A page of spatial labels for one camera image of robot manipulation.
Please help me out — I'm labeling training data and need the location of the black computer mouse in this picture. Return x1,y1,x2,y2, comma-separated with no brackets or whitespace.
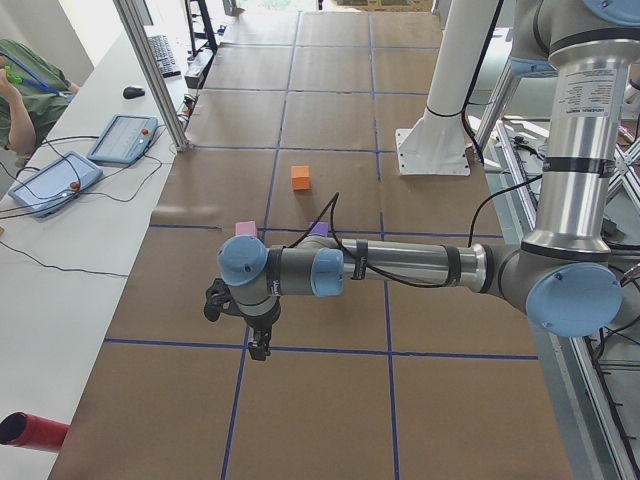
122,86,145,100

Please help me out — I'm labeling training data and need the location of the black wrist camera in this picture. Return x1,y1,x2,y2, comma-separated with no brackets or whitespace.
203,278,233,322

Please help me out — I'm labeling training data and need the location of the person in green shirt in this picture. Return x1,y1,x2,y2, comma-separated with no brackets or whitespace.
1,39,80,156

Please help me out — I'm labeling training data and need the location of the aluminium frame rail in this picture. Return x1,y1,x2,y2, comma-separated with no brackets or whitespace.
485,117,639,479

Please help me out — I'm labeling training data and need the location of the red cylinder tube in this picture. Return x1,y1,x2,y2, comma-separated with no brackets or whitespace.
1,412,69,452

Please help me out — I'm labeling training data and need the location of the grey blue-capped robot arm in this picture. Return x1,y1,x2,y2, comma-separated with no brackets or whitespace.
204,1,639,361

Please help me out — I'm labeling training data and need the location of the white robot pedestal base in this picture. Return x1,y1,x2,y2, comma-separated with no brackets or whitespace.
396,0,502,176

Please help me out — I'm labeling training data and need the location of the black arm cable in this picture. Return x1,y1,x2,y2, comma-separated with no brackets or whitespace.
287,191,546,289

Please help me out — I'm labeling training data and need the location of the purple foam cube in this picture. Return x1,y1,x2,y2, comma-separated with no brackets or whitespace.
308,221,330,237

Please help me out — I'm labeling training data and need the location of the aluminium frame post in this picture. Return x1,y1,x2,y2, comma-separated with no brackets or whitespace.
113,0,191,152

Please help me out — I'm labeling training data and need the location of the pink foam cube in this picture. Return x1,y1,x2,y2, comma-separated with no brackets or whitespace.
235,220,258,238

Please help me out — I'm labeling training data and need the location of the near blue teach pendant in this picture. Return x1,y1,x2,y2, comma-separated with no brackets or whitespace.
8,151,103,217

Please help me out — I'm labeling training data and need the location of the orange foam cube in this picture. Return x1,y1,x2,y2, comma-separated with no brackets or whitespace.
290,165,312,191

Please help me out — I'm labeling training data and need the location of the black keyboard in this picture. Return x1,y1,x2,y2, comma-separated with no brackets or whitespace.
147,35,181,78

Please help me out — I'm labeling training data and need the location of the blue teach pendant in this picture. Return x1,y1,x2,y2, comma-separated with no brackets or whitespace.
8,151,103,217
87,115,158,166

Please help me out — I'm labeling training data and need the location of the far blue teach pendant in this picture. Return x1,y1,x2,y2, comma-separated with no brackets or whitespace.
87,115,158,166

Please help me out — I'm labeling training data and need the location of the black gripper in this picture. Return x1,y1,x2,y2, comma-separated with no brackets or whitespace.
237,297,281,361

